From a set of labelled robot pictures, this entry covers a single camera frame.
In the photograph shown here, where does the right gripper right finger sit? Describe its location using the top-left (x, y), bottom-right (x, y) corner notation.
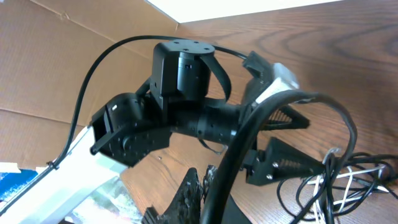
top-left (203, 165), bottom-right (251, 224)

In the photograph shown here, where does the white USB cable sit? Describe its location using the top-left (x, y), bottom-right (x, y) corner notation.
top-left (306, 147), bottom-right (389, 224)

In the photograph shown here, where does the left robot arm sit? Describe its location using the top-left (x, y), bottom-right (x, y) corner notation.
top-left (1, 37), bottom-right (324, 223)

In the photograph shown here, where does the black USB cable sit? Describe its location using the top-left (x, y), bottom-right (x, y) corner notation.
top-left (200, 89), bottom-right (398, 224)

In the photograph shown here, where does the cardboard panel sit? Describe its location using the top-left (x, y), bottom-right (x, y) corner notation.
top-left (1, 0), bottom-right (177, 169)

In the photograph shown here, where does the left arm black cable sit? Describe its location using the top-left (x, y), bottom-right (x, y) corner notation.
top-left (0, 35), bottom-right (249, 215)

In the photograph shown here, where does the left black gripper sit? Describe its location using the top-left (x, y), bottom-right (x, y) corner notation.
top-left (238, 51), bottom-right (325, 186)

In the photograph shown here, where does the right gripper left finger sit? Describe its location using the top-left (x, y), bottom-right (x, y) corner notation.
top-left (141, 167), bottom-right (203, 224)

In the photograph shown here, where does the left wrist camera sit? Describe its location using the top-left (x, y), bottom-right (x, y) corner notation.
top-left (255, 63), bottom-right (300, 105)

